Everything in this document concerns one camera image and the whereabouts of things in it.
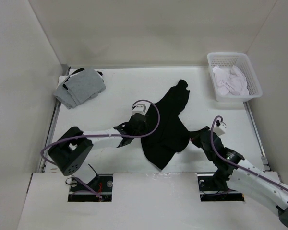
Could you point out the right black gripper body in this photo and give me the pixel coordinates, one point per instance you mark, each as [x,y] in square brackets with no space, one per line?
[200,144]

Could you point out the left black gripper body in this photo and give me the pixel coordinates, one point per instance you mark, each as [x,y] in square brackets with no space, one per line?
[143,131]

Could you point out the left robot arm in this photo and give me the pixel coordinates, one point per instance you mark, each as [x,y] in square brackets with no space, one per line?
[69,156]

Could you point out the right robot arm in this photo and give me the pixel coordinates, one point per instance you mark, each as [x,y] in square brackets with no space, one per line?
[234,172]

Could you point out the white tank top in basket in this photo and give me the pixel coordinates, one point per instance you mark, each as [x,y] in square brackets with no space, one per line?
[230,82]

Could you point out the folded grey tank top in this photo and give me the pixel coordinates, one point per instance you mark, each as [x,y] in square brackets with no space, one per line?
[73,98]

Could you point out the white plastic basket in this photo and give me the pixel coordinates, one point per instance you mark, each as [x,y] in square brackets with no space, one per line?
[226,60]

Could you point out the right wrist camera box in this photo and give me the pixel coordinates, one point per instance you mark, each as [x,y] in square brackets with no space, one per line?
[220,128]

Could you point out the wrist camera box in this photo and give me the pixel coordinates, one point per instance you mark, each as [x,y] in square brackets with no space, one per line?
[220,128]
[139,109]

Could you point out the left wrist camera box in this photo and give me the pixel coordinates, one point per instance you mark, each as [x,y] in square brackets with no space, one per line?
[139,109]

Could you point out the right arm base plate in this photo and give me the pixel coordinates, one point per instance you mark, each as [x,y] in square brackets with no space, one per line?
[211,191]

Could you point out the right aluminium rail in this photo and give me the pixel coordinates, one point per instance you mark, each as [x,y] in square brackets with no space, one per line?
[256,133]

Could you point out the aluminium rail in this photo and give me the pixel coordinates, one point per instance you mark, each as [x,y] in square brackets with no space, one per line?
[256,133]
[55,113]

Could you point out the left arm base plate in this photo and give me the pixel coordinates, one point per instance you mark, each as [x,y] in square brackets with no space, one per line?
[101,184]

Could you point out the left aluminium rail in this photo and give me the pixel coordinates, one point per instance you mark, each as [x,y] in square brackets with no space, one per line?
[55,113]

